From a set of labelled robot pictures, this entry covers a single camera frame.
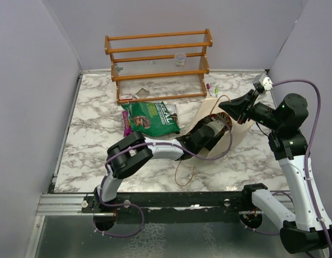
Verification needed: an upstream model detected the small red white box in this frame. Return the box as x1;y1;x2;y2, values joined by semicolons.
119;94;133;100

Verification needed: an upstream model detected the red orange snack packet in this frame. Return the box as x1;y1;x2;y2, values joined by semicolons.
210;113;232;134

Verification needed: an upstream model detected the beige paper bag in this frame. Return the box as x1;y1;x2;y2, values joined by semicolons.
186;94;254;158

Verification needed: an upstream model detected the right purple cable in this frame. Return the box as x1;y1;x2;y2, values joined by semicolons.
243;80;332;255

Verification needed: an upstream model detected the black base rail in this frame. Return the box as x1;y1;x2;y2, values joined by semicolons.
82;183;267;224

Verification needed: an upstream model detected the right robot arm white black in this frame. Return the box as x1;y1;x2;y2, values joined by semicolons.
219;90;332;254

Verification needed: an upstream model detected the purple snack pouch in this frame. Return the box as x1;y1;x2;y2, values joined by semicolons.
122;111;133;137

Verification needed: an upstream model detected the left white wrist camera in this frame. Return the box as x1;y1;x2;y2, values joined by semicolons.
207;120;226;136

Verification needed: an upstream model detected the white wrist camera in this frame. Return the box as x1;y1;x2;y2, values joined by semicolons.
207;120;226;136
252;73;273;99

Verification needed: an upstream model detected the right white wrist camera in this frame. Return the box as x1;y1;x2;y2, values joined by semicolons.
252;73;273;99

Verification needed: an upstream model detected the purple capped marker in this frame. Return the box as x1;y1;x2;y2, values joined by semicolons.
206;83;212;97

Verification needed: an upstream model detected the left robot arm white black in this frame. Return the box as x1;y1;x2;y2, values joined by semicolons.
94;117;233;212

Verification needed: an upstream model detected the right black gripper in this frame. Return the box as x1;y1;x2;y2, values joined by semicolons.
219;89;284;131

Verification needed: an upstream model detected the brown snack bag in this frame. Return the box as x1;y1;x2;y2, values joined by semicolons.
165;104;179;125

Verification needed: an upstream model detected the green snack packet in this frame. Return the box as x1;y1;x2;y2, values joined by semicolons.
121;102;180;137

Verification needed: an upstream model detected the clear plastic jar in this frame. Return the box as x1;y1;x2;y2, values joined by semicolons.
174;53;186;66

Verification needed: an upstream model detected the teal clip on shelf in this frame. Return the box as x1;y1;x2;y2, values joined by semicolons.
114;64;123;73

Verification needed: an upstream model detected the wooden orange shelf rack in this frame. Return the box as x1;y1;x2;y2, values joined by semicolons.
104;29;213;104

